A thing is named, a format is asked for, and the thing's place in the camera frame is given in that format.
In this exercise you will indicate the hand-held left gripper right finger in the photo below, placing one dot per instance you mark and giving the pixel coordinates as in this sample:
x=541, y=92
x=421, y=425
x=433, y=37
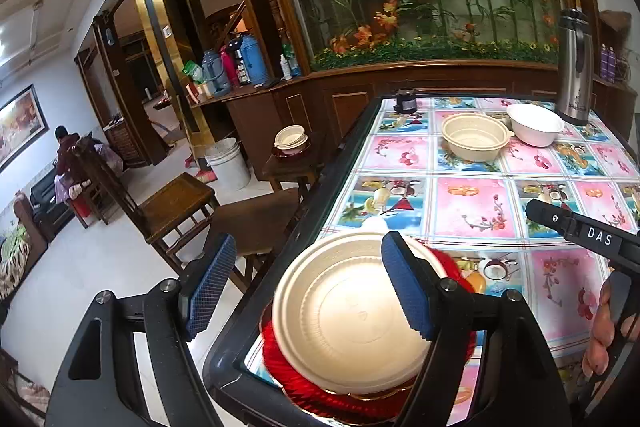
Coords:
x=407, y=287

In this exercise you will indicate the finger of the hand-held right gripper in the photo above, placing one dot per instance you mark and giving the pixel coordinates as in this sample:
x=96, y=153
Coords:
x=550, y=217

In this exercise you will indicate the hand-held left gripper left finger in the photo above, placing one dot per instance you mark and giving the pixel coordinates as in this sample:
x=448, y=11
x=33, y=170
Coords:
x=212, y=292

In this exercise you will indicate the beige plate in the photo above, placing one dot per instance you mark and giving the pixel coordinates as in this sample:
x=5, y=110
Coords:
x=340, y=307

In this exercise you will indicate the white bowl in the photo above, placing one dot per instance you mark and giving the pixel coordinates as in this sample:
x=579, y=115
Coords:
x=535, y=122

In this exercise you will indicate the beige plastic bowl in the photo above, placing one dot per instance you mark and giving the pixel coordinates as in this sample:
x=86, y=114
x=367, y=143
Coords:
x=472, y=139

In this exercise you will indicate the person's right hand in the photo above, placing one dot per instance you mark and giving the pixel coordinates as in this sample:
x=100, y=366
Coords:
x=600, y=332

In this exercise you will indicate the brown cushioned stool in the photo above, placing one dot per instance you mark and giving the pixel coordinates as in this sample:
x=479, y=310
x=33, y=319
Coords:
x=250, y=217

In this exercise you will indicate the wooden chair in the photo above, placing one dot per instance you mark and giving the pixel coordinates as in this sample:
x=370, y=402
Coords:
x=175, y=199

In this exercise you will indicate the black framed dining table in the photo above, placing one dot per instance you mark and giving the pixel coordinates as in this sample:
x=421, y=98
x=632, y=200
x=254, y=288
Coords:
x=310, y=217

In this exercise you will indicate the white plastic bucket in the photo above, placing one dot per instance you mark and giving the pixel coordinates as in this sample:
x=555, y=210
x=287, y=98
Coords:
x=227, y=164

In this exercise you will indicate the wooden side stool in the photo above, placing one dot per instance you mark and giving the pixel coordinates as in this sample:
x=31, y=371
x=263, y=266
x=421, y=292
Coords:
x=292, y=167

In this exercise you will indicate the steel thermos jug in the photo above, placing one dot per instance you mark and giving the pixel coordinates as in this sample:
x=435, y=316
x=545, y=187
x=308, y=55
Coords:
x=575, y=67

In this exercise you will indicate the purple spray can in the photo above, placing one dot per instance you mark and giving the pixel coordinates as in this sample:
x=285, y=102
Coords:
x=613, y=64
x=604, y=64

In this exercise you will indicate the small beige bowl stack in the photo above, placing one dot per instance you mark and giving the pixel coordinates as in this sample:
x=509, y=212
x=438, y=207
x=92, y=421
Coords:
x=291, y=139

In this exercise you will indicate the small black jar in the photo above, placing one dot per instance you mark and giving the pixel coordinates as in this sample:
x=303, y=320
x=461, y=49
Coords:
x=405, y=101

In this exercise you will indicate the black sofa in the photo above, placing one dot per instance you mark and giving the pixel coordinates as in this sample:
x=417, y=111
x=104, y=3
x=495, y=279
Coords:
x=47, y=202

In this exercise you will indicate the zebra print blanket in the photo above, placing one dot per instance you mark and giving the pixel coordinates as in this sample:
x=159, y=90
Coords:
x=15, y=257

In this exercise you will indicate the light blue water jug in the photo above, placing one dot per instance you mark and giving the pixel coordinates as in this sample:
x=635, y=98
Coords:
x=215, y=74

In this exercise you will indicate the green packet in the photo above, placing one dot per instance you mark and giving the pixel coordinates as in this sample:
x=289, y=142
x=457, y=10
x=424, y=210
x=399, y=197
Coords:
x=193, y=72

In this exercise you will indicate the pink thermos flask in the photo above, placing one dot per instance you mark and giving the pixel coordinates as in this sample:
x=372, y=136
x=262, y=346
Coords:
x=229, y=69

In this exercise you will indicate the blue thermos flask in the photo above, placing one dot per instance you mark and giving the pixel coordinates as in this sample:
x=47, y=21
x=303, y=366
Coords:
x=254, y=62

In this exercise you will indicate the white spray bottle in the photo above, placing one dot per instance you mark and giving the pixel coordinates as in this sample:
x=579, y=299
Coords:
x=285, y=69

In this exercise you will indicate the teal bottle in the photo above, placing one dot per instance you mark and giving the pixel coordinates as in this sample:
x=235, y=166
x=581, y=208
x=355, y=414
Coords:
x=295, y=64

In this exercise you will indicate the gold trimmed pillar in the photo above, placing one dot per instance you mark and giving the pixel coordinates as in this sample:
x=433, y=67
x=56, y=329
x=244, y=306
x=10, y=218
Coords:
x=150, y=32

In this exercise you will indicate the framed wall painting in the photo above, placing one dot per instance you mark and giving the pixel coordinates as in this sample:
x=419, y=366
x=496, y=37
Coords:
x=20, y=127

